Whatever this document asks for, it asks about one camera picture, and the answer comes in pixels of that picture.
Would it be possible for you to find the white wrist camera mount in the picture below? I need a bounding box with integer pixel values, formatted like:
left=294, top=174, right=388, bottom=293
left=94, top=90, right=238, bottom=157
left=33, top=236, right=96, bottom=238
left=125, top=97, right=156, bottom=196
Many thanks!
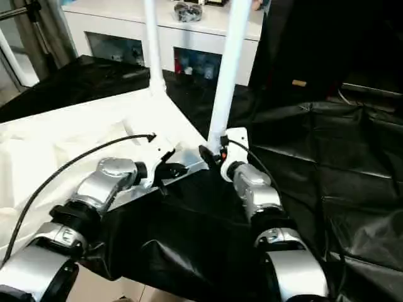
left=220, top=127, right=250, bottom=182
left=138, top=133, right=176, bottom=191

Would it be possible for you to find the white slanted pipe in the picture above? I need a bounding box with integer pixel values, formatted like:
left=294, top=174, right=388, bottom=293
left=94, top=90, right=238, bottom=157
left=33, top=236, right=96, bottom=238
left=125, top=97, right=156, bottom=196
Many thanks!
left=0, top=31, right=39, bottom=88

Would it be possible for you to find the black plastic mat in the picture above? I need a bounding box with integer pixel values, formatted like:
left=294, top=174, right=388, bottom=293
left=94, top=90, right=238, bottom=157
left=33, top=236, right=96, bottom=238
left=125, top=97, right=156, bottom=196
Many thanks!
left=0, top=53, right=403, bottom=302

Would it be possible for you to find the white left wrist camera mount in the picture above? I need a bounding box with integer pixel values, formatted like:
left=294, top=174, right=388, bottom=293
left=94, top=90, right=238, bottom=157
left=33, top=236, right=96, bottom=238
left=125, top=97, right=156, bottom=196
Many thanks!
left=138, top=133, right=176, bottom=191

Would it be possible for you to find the black metal rod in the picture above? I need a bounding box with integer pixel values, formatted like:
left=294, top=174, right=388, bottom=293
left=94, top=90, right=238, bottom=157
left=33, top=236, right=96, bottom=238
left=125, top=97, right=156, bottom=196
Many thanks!
left=341, top=82, right=403, bottom=96

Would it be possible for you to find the black speaker cabinet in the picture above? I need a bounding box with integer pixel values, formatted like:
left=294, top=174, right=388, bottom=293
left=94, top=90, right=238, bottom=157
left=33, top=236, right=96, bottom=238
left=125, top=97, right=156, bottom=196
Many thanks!
left=248, top=0, right=346, bottom=95

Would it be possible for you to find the grey metal tripod stand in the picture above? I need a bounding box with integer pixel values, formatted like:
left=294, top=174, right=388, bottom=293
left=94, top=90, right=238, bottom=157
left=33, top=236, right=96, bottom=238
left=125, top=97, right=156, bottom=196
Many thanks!
left=0, top=0, right=69, bottom=78

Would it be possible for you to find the dark bag of small parts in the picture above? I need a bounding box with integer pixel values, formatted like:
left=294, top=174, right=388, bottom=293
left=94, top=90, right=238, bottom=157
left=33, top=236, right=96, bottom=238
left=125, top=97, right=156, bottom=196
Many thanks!
left=174, top=1, right=203, bottom=23

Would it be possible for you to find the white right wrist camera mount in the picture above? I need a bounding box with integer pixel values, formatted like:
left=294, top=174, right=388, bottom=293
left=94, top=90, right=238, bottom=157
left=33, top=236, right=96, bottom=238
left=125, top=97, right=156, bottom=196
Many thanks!
left=220, top=127, right=250, bottom=182

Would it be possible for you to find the white sideboard cabinet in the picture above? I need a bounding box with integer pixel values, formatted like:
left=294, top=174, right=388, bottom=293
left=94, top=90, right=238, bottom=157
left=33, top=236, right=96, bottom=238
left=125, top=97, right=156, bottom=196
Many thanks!
left=62, top=0, right=264, bottom=86

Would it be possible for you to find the white plastic table top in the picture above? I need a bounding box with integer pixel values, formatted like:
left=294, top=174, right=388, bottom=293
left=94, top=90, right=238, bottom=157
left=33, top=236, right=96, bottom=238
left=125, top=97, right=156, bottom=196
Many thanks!
left=0, top=84, right=211, bottom=262

